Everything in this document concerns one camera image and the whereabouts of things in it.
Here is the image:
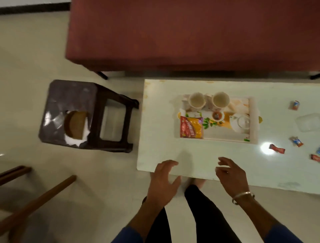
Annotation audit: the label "person's right hand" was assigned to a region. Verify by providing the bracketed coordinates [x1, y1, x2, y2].
[215, 157, 250, 199]

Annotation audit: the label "person's left hand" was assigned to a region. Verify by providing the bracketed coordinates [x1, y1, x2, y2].
[146, 160, 182, 208]

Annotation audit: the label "white leaf print tray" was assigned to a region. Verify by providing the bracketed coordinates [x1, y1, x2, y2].
[177, 92, 263, 145]

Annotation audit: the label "red yellow snack packet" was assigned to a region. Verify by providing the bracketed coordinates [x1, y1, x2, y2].
[180, 115, 204, 139]

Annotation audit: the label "floral mug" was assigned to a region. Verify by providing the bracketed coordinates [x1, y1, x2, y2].
[182, 92, 207, 112]
[205, 91, 230, 110]

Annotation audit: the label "white paper napkins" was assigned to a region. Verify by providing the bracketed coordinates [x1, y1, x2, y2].
[64, 111, 91, 148]

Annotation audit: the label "brown wooden napkin holder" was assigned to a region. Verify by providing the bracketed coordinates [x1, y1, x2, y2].
[63, 110, 88, 140]

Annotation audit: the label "person's left forearm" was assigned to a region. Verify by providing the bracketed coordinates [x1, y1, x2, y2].
[111, 198, 166, 243]

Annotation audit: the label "person's right forearm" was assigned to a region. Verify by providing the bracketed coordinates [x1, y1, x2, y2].
[235, 194, 303, 243]

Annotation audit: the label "person's left leg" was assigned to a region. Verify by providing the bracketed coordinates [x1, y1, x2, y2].
[142, 173, 173, 243]

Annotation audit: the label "person's leg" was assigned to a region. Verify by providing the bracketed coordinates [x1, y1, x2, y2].
[184, 178, 242, 243]
[142, 173, 173, 243]

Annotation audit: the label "person's right leg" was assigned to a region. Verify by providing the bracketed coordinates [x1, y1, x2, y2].
[184, 178, 242, 243]

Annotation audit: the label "silver bangle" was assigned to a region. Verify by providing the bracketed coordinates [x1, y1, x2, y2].
[232, 191, 256, 206]

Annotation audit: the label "dark brown stool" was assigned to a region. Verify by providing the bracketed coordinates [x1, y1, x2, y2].
[38, 79, 140, 154]

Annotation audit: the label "clear plastic film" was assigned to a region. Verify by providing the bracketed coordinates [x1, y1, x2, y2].
[43, 110, 63, 130]

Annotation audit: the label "red sofa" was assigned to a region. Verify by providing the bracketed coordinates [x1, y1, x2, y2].
[65, 0, 320, 80]

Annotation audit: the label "brown wooden chair rail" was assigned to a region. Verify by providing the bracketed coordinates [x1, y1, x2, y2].
[0, 165, 32, 186]

